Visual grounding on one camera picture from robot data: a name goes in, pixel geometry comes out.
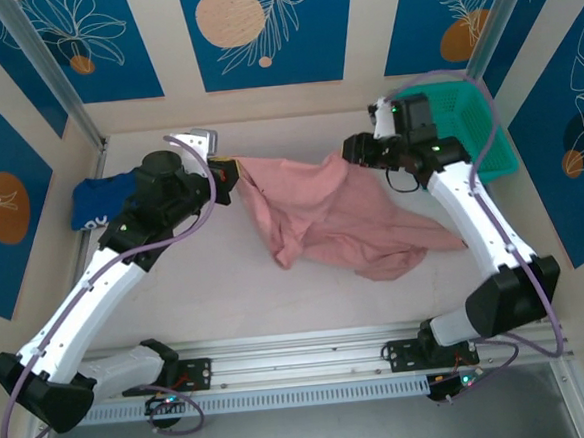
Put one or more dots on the pink t-shirt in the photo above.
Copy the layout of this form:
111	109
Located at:
321	212

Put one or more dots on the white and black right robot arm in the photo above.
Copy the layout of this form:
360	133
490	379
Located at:
472	216

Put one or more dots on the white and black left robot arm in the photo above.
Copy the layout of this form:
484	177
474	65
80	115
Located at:
78	314

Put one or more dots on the folded blue t-shirt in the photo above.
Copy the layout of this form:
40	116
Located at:
90	203

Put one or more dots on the teal plastic basket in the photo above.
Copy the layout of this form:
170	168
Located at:
465	111

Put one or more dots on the grey metal sheet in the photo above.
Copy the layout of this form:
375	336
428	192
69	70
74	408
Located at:
307	436

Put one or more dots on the aluminium table side rail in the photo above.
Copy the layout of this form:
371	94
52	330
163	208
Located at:
82	254

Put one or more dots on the blue floral wall panel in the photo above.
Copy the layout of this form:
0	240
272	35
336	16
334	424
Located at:
5	274
545	186
109	41
418	19
309	37
515	38
21	67

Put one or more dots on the aluminium frame post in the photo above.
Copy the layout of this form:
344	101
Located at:
62	89
498	19

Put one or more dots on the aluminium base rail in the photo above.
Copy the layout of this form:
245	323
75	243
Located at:
302	358

